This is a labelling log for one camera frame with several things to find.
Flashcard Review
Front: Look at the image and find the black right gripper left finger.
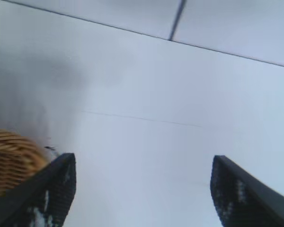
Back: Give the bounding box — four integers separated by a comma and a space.
0, 153, 77, 227

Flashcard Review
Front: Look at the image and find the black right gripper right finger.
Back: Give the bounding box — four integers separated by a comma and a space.
210, 155, 284, 227

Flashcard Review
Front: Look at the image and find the brown woven wicker basket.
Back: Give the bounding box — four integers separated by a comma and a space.
0, 129, 52, 200

